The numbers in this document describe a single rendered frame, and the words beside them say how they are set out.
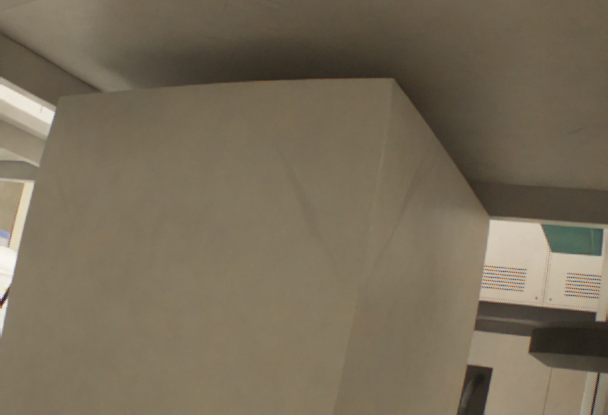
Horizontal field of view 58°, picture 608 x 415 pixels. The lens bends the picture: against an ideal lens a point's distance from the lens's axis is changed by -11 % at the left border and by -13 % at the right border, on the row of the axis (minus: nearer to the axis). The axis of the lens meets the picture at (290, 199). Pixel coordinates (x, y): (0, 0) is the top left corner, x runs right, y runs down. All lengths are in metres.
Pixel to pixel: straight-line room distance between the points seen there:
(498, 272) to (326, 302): 1.94
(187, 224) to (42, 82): 0.40
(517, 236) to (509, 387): 0.60
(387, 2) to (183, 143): 0.27
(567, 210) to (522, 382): 1.36
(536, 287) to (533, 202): 1.39
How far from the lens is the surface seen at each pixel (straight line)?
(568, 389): 2.33
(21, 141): 1.47
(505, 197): 1.07
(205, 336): 0.61
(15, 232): 4.68
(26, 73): 0.93
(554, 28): 0.59
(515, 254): 2.46
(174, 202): 0.67
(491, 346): 2.36
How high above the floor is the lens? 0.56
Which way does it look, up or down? 12 degrees up
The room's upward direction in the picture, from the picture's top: 11 degrees clockwise
